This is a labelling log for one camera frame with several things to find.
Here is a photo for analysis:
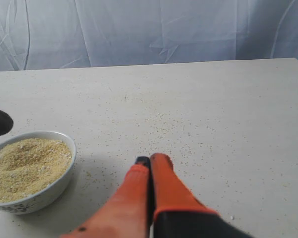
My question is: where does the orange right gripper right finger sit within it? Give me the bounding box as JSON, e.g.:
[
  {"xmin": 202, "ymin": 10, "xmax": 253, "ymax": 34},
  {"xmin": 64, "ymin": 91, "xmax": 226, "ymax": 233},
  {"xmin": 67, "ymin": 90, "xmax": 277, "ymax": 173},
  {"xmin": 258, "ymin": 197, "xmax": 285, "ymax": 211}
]
[{"xmin": 150, "ymin": 153, "xmax": 250, "ymax": 238}]

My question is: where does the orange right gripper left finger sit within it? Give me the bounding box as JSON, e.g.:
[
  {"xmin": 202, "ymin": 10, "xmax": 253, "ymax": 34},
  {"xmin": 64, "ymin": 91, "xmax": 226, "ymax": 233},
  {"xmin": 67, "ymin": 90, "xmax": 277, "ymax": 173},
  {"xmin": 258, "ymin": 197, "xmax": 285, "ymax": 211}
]
[{"xmin": 61, "ymin": 156, "xmax": 150, "ymax": 238}]

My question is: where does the yellow grain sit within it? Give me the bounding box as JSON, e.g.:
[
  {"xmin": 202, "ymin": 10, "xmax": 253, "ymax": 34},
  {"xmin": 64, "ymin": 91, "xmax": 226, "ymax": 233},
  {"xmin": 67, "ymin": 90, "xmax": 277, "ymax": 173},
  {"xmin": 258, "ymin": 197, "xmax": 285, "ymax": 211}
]
[{"xmin": 0, "ymin": 138, "xmax": 72, "ymax": 203}]

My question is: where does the white ceramic bowl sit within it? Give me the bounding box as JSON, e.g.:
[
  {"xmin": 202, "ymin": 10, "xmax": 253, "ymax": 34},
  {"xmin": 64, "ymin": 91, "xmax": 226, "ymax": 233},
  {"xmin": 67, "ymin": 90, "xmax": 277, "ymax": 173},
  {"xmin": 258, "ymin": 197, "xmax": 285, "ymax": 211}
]
[{"xmin": 0, "ymin": 131, "xmax": 76, "ymax": 215}]

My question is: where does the white backdrop cloth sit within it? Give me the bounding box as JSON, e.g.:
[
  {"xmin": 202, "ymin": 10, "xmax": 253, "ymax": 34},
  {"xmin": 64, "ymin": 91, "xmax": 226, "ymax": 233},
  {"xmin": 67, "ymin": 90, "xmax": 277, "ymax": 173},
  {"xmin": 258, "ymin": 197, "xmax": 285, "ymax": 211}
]
[{"xmin": 0, "ymin": 0, "xmax": 298, "ymax": 71}]

